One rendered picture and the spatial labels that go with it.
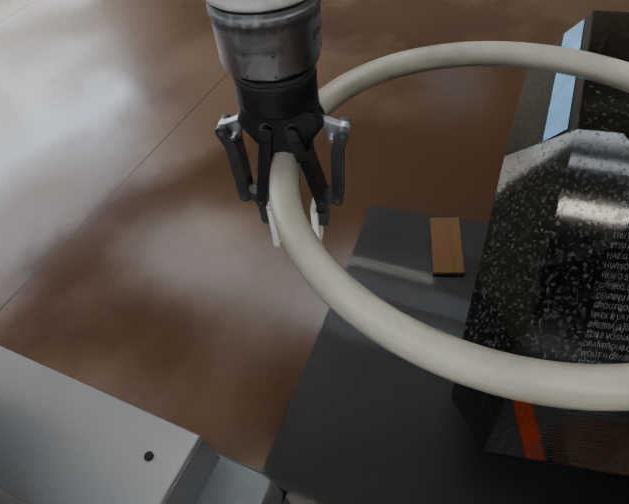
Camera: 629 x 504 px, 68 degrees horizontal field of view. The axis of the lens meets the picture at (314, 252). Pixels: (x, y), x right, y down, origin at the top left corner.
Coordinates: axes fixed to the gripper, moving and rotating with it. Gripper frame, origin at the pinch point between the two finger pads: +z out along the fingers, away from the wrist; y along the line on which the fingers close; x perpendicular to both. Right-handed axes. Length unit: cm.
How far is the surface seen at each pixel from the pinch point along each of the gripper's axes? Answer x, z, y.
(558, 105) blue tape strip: 28.8, 1.9, 35.4
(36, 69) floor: 223, 103, -223
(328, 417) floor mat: 9, 88, -2
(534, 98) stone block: 37, 6, 34
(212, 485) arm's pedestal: -27.7, 9.5, -4.9
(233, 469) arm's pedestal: -26.0, 9.3, -3.1
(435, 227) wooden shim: 79, 83, 28
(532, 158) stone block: 20.9, 5.8, 31.6
